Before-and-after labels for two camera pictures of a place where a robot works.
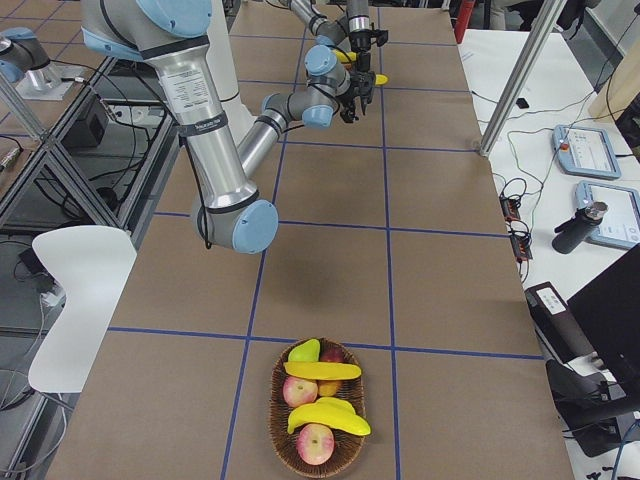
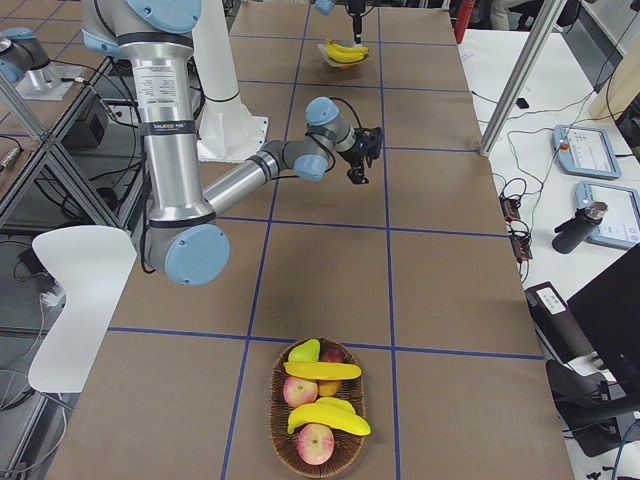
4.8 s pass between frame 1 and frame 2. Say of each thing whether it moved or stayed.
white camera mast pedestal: stayed
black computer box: stayed
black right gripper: moved
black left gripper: moved
